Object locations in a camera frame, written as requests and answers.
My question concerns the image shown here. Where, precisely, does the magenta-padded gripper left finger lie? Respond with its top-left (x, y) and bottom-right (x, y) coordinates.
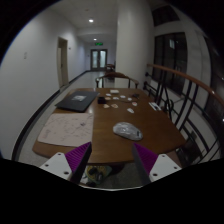
top-left (39, 141), bottom-right (93, 185)

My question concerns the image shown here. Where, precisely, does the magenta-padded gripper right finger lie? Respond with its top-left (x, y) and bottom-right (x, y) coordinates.
top-left (131, 142), bottom-right (183, 186)

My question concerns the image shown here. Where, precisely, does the transparent computer mouse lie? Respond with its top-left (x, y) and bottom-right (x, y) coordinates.
top-left (112, 121), bottom-right (144, 141)

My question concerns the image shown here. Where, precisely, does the white marble-print mouse pad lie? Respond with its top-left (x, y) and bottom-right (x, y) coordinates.
top-left (37, 112), bottom-right (95, 148)

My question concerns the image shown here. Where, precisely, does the white booklet with black pen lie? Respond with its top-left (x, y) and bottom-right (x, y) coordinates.
top-left (148, 101), bottom-right (162, 112)

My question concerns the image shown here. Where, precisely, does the black flat mat, white label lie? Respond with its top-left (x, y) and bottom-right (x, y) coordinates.
top-left (54, 90), bottom-right (100, 113)

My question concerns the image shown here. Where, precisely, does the wood-topped black metal railing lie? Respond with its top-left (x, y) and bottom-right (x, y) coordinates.
top-left (143, 63), bottom-right (224, 166)

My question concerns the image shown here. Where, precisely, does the beige side door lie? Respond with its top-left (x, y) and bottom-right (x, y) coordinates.
top-left (56, 36), bottom-right (70, 89)

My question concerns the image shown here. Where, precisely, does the wooden armchair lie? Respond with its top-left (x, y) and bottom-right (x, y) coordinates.
top-left (95, 71), bottom-right (140, 90)

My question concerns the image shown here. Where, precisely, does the dark-framed window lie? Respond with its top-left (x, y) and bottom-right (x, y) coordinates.
top-left (152, 32), bottom-right (188, 96)

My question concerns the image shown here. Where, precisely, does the dark wooden chair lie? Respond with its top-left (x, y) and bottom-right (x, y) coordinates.
top-left (105, 63), bottom-right (116, 73)

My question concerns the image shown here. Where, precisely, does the glass double door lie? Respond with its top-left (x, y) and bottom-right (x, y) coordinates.
top-left (90, 48), bottom-right (108, 72)

